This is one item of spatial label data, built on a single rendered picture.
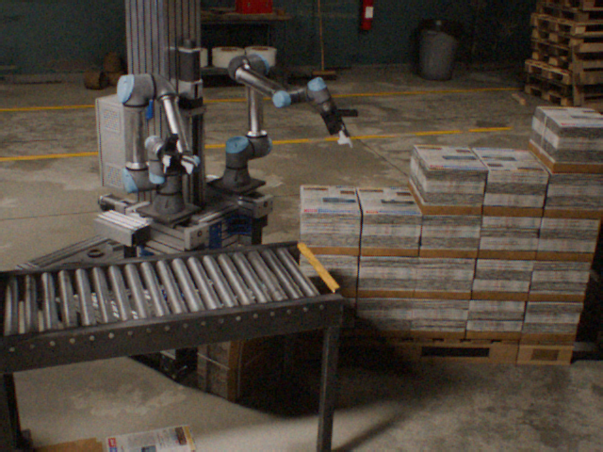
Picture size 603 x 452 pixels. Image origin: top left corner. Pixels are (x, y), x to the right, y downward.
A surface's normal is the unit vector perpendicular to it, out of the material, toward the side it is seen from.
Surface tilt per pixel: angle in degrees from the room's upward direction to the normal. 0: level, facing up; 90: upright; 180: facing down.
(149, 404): 0
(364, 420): 0
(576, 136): 89
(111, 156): 90
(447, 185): 90
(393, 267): 90
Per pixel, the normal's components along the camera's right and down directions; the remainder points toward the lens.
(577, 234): 0.04, 0.39
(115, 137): -0.58, 0.30
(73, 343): 0.33, 0.39
